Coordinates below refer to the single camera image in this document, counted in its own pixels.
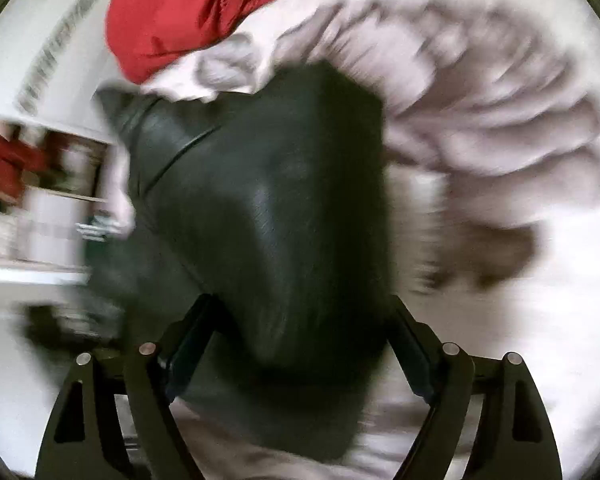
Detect red duvet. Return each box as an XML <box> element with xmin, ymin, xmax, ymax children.
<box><xmin>105</xmin><ymin>0</ymin><xmax>307</xmax><ymax>84</ymax></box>

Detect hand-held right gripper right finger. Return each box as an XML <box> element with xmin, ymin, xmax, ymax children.
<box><xmin>387</xmin><ymin>295</ymin><xmax>564</xmax><ymax>480</ymax></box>

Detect white wardrobe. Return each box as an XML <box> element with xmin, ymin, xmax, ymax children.
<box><xmin>0</xmin><ymin>0</ymin><xmax>131</xmax><ymax>286</ymax></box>

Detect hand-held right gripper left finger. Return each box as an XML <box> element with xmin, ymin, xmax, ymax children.
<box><xmin>34</xmin><ymin>294</ymin><xmax>222</xmax><ymax>480</ymax></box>

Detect red hanging clothes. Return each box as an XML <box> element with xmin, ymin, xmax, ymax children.
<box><xmin>0</xmin><ymin>127</ymin><xmax>48</xmax><ymax>207</ymax></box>

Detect green garment with white stripes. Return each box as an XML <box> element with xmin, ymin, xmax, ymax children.
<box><xmin>75</xmin><ymin>212</ymin><xmax>131</xmax><ymax>246</ymax></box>

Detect black leather jacket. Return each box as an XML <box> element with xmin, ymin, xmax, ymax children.
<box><xmin>82</xmin><ymin>59</ymin><xmax>397</xmax><ymax>462</ymax></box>

